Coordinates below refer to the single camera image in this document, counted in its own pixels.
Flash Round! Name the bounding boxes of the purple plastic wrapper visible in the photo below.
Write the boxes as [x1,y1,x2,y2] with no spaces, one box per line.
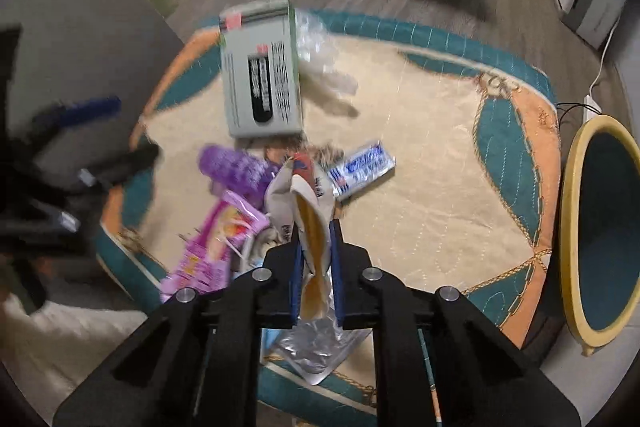
[197,144,281,208]

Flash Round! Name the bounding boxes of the pink snack wrapper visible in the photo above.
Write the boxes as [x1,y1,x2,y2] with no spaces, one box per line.
[160,189,271,304]

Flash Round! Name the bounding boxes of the clear plastic bag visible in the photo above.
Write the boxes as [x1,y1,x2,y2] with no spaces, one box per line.
[295,9,360,108]

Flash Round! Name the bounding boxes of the beige snack wrapper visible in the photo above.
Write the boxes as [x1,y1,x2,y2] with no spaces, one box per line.
[264,151,345,323]

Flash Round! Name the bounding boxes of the teal bin with yellow rim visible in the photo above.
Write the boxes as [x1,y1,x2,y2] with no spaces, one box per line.
[559,116,640,349]

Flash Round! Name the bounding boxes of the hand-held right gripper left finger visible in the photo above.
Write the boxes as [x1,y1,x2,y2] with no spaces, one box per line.
[52,227,306,427]

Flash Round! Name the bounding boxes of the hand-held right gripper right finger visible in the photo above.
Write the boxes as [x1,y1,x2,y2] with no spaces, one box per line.
[327,219,583,427]

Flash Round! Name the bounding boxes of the white power cable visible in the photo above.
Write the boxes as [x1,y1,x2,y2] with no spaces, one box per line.
[590,14,622,98]

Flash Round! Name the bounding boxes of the teal orange quilted cushion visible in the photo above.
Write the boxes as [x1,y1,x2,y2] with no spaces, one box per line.
[97,9,561,418]

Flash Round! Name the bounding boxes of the green white cardboard box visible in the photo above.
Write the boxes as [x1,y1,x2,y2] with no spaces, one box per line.
[219,0,305,140]

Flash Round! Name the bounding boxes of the light blue plastic bag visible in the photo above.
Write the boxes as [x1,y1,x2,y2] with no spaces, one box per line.
[260,327,287,355]

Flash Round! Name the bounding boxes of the silver blister pack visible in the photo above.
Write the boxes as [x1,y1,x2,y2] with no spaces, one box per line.
[272,317,373,385]

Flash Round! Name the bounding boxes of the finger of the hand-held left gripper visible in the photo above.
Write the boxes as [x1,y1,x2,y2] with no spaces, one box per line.
[80,142,163,188]
[32,95,122,132]

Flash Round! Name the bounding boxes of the beige fleece clothing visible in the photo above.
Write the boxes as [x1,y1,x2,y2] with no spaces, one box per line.
[0,297,151,408]

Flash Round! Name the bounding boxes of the blue white snack wrapper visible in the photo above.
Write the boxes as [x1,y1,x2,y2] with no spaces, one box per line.
[327,140,397,200]

